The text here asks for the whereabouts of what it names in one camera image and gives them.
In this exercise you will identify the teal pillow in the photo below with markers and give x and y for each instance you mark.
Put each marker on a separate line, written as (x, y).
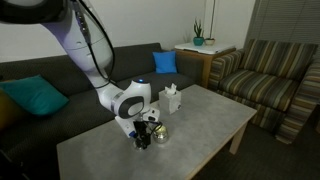
(33, 95)

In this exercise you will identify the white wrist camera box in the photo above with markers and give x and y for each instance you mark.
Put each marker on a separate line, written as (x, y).
(152, 115)

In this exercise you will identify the yellow pillow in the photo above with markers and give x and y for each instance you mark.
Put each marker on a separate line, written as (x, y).
(8, 111)

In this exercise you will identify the silver jar bottle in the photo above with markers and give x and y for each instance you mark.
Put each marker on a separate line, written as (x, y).
(161, 135)

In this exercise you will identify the grey tissue box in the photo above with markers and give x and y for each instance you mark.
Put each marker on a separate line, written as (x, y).
(170, 100)

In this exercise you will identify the blue pillow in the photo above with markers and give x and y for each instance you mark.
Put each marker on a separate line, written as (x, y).
(165, 62)

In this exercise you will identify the striped armchair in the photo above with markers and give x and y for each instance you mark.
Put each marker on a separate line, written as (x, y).
(263, 83)

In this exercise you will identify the small beige plant pot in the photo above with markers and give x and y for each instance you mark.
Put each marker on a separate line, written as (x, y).
(209, 42)

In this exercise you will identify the wooden side table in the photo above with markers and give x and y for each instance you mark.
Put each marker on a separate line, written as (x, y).
(200, 65)

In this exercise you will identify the white tray board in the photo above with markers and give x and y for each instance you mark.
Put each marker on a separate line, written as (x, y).
(203, 48)

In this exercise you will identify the beige slatted closet doors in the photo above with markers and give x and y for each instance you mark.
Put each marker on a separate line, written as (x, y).
(286, 20)

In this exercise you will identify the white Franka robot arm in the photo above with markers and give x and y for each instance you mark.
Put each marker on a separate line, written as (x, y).
(86, 43)

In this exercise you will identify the light wooden table leg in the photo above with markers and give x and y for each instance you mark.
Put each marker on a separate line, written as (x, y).
(237, 140)

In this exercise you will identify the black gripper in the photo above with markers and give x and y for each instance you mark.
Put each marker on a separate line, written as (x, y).
(141, 127)

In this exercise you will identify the dark grey patterned sofa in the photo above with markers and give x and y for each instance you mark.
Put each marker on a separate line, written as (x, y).
(50, 133)

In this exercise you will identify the teal pot with plant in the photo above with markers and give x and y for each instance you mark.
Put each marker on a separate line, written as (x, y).
(198, 40)

